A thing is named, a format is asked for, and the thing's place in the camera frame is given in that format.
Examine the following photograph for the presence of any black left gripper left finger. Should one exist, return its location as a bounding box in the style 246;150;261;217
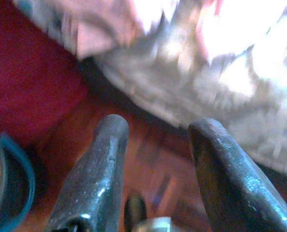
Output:
45;114;130;232

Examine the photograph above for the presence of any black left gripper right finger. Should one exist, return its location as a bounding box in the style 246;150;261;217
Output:
188;117;287;232

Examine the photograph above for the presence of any pink cartoon print blanket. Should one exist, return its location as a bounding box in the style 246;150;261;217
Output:
12;0;287;181

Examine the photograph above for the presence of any black round waste bin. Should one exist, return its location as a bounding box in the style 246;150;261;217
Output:
0;131;36;232

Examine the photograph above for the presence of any red covered foam cushion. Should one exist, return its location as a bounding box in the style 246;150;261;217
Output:
0;0;90;145

